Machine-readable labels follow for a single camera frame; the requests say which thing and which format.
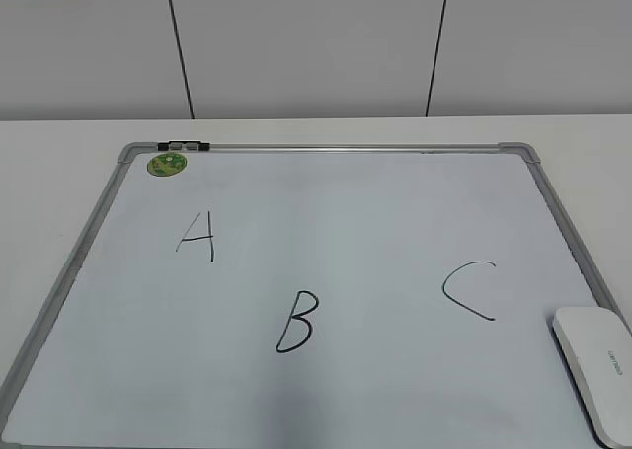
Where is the white rectangular board eraser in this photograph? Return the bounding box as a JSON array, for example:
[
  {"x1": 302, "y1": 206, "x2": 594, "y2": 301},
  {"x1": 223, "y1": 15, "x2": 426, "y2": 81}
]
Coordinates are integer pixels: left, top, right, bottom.
[{"x1": 552, "y1": 307, "x2": 631, "y2": 448}]

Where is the green round magnet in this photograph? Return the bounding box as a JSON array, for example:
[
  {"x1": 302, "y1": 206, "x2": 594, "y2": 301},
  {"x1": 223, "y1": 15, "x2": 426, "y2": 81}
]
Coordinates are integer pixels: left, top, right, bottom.
[{"x1": 147, "y1": 153, "x2": 188, "y2": 178}]

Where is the white board with grey frame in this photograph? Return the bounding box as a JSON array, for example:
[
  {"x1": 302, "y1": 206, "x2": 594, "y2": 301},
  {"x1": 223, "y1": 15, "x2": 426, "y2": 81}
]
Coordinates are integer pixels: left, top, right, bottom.
[{"x1": 1, "y1": 143, "x2": 631, "y2": 448}]

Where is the black and silver marker clip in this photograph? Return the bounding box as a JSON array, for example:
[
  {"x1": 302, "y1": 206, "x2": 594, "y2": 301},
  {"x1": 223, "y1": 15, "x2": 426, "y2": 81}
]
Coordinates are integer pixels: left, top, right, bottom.
[{"x1": 157, "y1": 141, "x2": 210, "y2": 152}]

